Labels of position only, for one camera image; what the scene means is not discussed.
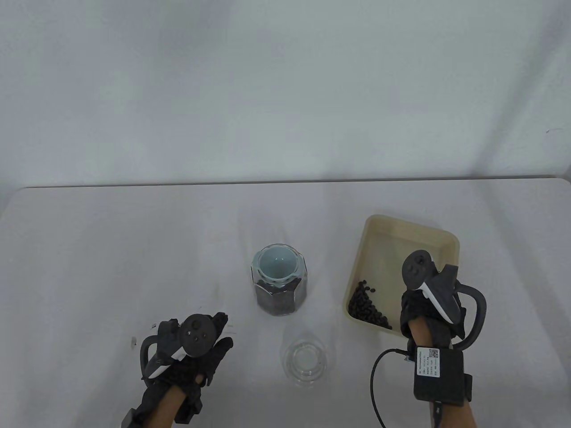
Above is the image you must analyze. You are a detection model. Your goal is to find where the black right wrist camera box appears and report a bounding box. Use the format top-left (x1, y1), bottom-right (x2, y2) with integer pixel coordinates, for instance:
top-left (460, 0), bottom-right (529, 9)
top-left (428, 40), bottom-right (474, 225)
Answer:
top-left (414, 347), bottom-right (473, 405)

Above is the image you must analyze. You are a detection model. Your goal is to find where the black left hand controller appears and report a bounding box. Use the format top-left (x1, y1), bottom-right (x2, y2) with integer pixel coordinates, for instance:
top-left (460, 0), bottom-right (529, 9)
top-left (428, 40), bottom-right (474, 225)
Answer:
top-left (141, 313), bottom-right (228, 379)

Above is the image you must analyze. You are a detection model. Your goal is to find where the person's left hand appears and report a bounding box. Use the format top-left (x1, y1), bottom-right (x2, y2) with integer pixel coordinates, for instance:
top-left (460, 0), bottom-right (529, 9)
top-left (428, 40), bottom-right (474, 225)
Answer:
top-left (143, 314), bottom-right (234, 422)

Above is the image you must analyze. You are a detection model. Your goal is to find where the beige baking tray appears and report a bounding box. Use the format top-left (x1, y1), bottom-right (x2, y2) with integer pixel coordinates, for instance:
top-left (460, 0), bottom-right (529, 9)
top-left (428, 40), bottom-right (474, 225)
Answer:
top-left (343, 215), bottom-right (460, 342)

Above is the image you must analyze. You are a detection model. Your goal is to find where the person's right forearm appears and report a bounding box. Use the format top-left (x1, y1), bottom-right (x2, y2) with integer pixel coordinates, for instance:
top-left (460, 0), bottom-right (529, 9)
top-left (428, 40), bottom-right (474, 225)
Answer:
top-left (408, 319), bottom-right (478, 428)

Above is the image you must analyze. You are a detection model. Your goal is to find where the black right hand controller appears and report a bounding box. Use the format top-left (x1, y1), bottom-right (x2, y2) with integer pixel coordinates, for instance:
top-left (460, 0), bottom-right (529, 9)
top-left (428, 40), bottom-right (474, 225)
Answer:
top-left (401, 251), bottom-right (487, 350)

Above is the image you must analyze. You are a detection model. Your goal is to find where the person's left forearm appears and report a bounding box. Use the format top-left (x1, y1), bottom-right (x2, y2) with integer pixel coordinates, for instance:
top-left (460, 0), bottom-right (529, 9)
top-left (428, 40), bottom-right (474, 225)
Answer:
top-left (134, 383), bottom-right (188, 428)

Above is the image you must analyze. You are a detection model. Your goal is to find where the black hand controller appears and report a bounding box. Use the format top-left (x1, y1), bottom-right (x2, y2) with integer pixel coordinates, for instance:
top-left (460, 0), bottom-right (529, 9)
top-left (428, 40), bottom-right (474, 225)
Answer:
top-left (401, 251), bottom-right (487, 350)
top-left (141, 313), bottom-right (228, 379)

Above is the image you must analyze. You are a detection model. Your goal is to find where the group of dark coffee beans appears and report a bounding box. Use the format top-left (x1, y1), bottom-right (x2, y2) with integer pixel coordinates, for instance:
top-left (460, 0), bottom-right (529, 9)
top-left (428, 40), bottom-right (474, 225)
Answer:
top-left (348, 280), bottom-right (393, 330)
top-left (256, 279), bottom-right (307, 315)

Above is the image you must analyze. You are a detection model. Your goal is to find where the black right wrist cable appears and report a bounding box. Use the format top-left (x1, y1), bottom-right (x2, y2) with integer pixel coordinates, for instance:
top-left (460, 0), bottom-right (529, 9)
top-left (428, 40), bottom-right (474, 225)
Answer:
top-left (371, 349), bottom-right (418, 428)

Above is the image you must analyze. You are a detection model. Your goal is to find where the clear glass jar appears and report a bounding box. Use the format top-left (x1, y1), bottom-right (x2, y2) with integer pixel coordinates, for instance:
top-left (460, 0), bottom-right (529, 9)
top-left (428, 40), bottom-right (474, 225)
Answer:
top-left (251, 244), bottom-right (308, 317)

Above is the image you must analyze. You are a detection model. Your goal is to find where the person's right hand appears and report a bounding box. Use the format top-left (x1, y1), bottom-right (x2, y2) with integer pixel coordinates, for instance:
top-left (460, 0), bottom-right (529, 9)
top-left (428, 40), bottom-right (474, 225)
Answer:
top-left (399, 290), bottom-right (467, 350)

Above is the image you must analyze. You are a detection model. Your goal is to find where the light blue funnel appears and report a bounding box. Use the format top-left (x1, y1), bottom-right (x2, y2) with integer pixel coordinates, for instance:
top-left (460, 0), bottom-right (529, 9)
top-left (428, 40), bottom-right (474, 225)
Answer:
top-left (255, 245), bottom-right (298, 282)

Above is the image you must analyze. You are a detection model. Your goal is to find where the clear glass jar lid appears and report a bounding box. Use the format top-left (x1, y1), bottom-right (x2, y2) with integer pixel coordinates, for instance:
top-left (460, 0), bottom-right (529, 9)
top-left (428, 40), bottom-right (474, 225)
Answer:
top-left (280, 332), bottom-right (331, 387)

